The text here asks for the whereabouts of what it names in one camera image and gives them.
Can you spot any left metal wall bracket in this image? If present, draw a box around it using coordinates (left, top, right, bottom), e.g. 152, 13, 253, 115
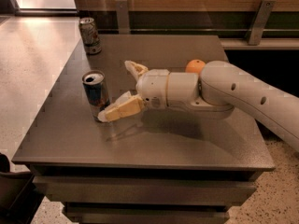
116, 0, 130, 35

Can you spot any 7up soda can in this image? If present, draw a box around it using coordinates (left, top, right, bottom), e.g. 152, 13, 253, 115
78, 17, 102, 55

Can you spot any grey drawer cabinet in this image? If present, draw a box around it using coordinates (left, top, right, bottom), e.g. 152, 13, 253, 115
13, 35, 275, 224

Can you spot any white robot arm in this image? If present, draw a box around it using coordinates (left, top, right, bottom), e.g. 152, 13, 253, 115
98, 61, 299, 151

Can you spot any metal wall bracket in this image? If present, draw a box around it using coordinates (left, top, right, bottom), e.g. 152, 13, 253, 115
116, 0, 130, 35
247, 0, 276, 46

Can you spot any right metal wall bracket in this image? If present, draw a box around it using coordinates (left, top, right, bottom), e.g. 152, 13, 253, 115
247, 0, 276, 46

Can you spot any blue silver redbull can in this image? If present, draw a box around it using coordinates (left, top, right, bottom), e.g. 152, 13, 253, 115
82, 70, 110, 121

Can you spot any orange fruit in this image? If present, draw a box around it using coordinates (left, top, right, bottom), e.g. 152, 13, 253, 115
185, 60, 206, 74

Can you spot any dark chair at corner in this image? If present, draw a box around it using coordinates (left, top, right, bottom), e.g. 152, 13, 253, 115
0, 154, 44, 224

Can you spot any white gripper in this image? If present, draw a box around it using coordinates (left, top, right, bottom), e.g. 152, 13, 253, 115
97, 61, 199, 122

